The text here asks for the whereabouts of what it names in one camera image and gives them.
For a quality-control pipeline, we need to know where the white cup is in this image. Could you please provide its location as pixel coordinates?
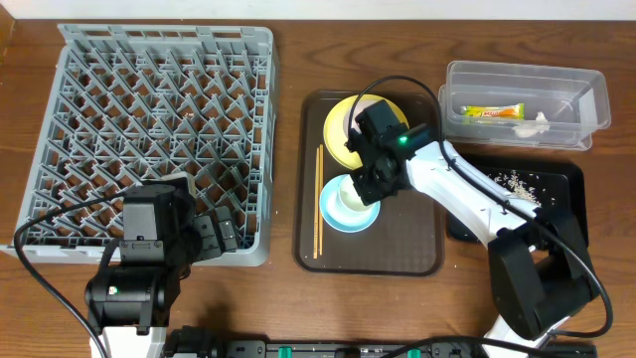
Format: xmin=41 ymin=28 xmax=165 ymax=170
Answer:
xmin=338 ymin=174 xmax=374 ymax=214

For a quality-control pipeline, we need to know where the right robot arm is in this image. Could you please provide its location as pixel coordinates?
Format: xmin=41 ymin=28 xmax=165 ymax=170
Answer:
xmin=346 ymin=123 xmax=606 ymax=357

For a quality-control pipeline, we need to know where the grey dishwasher rack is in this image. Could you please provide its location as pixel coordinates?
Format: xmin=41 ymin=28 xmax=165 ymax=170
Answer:
xmin=19 ymin=24 xmax=278 ymax=267

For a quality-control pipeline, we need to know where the wooden chopstick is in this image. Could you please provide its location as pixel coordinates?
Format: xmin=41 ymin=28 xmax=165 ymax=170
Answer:
xmin=318 ymin=143 xmax=325 ymax=257
xmin=313 ymin=147 xmax=320 ymax=260

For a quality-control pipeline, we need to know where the black food waste tray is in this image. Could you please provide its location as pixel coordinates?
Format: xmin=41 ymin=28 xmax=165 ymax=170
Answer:
xmin=463 ymin=154 xmax=589 ymax=245

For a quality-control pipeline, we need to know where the white tissue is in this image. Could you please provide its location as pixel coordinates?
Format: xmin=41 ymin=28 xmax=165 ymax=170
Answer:
xmin=513 ymin=111 xmax=550 ymax=138

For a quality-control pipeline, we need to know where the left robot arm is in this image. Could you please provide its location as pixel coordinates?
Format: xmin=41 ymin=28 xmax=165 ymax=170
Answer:
xmin=84 ymin=178 xmax=239 ymax=357

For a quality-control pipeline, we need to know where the spilled rice pile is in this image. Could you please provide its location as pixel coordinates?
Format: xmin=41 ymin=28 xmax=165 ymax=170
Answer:
xmin=488 ymin=170 xmax=557 ymax=207

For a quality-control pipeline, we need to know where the brown serving tray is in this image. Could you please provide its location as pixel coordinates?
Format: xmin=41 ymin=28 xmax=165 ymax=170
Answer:
xmin=293 ymin=90 xmax=445 ymax=276

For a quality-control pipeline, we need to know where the light blue bowl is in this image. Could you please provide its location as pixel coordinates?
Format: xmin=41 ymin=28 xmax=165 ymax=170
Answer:
xmin=319 ymin=174 xmax=381 ymax=234

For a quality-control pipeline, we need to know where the green orange snack wrapper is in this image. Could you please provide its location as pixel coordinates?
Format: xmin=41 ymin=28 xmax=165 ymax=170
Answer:
xmin=460 ymin=103 xmax=525 ymax=119

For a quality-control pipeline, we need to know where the yellow plate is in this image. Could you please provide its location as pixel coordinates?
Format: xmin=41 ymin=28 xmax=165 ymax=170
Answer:
xmin=323 ymin=94 xmax=408 ymax=169

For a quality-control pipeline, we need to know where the clear plastic waste bin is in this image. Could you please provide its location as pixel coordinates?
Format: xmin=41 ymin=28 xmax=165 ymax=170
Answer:
xmin=438 ymin=61 xmax=611 ymax=151

